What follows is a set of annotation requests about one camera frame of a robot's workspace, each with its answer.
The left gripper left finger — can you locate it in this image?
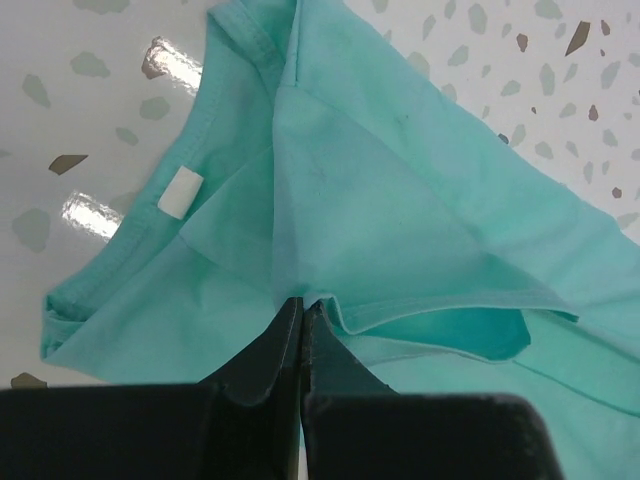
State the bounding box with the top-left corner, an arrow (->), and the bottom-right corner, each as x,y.
1,298 -> 303,479

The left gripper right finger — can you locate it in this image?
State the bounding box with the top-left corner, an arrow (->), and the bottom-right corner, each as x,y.
301,302 -> 563,479

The teal t-shirt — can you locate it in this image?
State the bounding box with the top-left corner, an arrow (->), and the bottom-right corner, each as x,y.
40,1 -> 639,479

